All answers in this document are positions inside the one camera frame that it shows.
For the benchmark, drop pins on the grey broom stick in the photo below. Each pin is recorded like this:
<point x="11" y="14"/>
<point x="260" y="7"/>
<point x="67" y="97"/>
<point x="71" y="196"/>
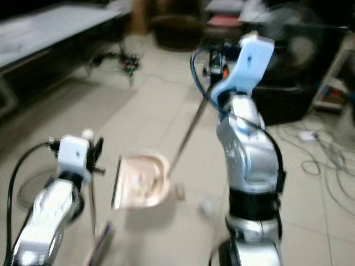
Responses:
<point x="187" y="136"/>

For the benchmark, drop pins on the pink plastic dustpan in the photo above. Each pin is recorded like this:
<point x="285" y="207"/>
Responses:
<point x="141" y="180"/>

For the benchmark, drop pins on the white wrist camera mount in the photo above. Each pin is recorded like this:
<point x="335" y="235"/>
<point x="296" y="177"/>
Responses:
<point x="247" y="64"/>
<point x="73" y="156"/>

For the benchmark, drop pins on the long white table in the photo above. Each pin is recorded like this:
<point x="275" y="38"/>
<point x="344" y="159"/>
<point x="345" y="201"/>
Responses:
<point x="50" y="30"/>

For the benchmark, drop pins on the flat red box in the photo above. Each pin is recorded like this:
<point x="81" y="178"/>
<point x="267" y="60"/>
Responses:
<point x="225" y="21"/>

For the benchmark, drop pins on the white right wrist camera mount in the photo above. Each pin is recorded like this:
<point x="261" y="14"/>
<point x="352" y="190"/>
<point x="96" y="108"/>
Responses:
<point x="247" y="64"/>

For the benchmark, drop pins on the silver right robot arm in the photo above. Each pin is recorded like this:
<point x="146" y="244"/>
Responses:
<point x="252" y="160"/>

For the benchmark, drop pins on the white power adapter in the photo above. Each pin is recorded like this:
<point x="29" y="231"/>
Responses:
<point x="308" y="136"/>

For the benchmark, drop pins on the dark brown round basket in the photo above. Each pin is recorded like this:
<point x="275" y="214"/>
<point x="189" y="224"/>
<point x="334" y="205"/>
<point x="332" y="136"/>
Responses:
<point x="178" y="32"/>

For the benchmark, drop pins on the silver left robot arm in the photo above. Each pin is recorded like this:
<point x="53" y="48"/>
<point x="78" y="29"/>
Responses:
<point x="47" y="216"/>

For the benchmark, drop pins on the white shelf rack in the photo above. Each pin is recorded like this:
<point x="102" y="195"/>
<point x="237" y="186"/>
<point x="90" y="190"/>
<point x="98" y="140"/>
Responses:
<point x="335" y="83"/>

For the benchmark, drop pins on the white crumpled paper ball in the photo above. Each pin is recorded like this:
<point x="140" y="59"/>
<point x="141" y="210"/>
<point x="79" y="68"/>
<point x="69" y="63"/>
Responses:
<point x="206" y="208"/>

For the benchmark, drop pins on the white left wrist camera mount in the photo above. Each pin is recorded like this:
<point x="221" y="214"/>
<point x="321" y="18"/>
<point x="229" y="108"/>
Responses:
<point x="73" y="156"/>

